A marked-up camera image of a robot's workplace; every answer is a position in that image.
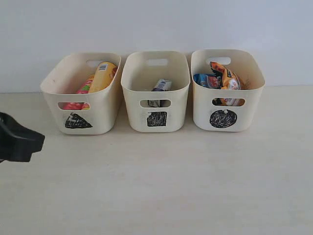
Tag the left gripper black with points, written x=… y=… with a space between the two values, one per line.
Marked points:
x=18 y=143

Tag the pink Lays chips can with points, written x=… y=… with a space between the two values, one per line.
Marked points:
x=78 y=103

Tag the blue white milk carton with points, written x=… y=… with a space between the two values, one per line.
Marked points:
x=161 y=86

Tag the blue instant noodle bag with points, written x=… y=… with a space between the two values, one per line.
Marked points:
x=207 y=80

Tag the orange instant noodle bag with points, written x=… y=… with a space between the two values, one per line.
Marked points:
x=224 y=79

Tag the cream bin triangle mark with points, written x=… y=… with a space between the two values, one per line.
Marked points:
x=101 y=108

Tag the cream bin square mark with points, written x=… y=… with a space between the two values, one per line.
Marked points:
x=142 y=71

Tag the cream bin circle mark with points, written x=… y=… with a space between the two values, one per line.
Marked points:
x=226 y=110

